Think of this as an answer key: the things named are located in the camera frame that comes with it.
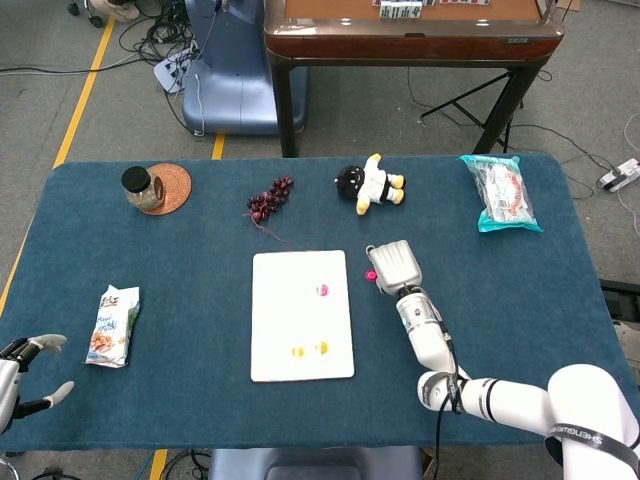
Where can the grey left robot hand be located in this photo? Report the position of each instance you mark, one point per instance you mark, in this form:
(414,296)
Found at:
(9,390)

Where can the teal clear snack bag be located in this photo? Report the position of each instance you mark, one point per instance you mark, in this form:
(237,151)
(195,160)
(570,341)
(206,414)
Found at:
(502,195)

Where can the glass jar black lid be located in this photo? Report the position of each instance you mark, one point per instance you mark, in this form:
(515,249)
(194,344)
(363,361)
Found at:
(140,187)

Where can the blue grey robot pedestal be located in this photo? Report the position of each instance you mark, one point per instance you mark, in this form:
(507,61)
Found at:
(310,465)

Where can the white power strip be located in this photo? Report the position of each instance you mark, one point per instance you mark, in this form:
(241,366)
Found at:
(620,176)
(172,70)

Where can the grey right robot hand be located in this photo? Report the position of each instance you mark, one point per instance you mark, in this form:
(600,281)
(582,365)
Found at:
(397,265)

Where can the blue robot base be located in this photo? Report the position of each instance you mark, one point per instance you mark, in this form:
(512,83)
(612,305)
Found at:
(235,90)

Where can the white magnetic board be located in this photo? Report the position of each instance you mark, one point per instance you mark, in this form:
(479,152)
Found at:
(285,310)

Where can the white face mahjong tile row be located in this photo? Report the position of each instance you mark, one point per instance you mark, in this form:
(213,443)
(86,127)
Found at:
(400,10)

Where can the red grape bunch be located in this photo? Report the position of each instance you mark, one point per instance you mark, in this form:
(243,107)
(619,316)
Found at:
(267,200)

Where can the black chrome stool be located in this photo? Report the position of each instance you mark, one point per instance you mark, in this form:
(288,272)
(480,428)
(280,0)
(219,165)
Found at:
(92,17)

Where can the black headed plush doll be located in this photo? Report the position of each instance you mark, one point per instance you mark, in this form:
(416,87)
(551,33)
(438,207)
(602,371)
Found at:
(372,185)

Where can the brown mahjong table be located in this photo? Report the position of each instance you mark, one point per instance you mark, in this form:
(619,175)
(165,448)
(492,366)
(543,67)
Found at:
(410,45)

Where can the orange disc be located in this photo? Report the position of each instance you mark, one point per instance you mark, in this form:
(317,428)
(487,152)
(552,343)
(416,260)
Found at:
(321,347)
(298,351)

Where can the white snack bag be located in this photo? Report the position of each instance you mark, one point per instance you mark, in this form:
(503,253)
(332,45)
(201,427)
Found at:
(112,325)

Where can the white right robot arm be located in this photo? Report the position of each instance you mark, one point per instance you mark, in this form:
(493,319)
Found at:
(430,340)

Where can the orange woven coaster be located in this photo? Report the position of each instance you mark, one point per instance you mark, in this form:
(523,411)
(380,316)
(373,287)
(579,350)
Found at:
(177,187)

